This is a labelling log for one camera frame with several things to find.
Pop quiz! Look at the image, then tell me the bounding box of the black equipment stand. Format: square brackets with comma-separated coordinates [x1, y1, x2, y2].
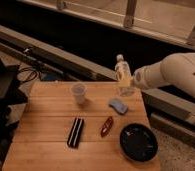
[0, 59, 28, 158]

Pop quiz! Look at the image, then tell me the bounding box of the metal rail beam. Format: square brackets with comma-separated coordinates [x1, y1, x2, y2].
[0, 25, 195, 128]

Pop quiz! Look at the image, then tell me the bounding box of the blue sponge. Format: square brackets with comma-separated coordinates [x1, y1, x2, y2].
[109, 98, 128, 115]

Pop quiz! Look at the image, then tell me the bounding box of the red pocket knife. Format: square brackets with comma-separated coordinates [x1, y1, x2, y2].
[101, 116, 113, 137]

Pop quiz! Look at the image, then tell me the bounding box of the black cable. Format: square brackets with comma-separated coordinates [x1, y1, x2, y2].
[16, 65, 48, 83]

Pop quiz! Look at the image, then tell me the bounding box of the black white striped box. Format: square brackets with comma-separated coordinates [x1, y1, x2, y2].
[67, 118, 84, 148]

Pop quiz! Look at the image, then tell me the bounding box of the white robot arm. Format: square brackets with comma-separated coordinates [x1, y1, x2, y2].
[115, 53, 195, 99]

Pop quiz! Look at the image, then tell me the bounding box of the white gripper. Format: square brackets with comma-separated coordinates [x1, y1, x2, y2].
[118, 67, 148, 89]

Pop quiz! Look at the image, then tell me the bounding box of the dark ceramic bowl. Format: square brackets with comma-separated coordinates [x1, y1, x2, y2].
[119, 123, 158, 162]

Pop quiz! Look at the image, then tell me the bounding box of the clear plastic bottle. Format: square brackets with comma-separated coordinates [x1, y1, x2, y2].
[115, 54, 134, 97]

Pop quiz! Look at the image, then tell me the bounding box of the clear plastic cup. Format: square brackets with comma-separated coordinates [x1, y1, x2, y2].
[70, 83, 87, 105]

